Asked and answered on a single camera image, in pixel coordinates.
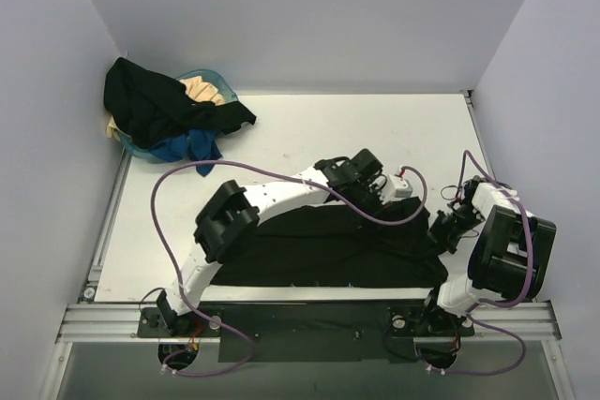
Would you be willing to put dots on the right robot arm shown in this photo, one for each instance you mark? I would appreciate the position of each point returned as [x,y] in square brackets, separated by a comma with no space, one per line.
[509,260]

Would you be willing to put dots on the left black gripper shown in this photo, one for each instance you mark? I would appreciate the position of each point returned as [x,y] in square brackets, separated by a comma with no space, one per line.
[391,203]

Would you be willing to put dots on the teal plastic basket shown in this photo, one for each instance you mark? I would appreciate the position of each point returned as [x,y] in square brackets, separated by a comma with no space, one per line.
[208,75]

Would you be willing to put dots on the aluminium frame rail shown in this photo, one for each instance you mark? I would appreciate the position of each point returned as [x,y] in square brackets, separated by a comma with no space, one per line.
[119,323]

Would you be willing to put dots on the black graphic t shirt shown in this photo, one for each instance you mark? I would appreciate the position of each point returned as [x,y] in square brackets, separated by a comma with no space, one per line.
[333,247]

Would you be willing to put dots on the cream t shirt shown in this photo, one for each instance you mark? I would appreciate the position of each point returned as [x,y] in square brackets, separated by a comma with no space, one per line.
[197,89]

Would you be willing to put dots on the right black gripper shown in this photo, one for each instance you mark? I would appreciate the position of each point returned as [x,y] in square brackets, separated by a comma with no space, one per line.
[441,228]

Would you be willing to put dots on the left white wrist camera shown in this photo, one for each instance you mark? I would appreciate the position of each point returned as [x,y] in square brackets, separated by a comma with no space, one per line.
[395,188]

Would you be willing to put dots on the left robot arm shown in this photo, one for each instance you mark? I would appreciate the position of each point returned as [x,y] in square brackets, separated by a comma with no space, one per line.
[232,215]

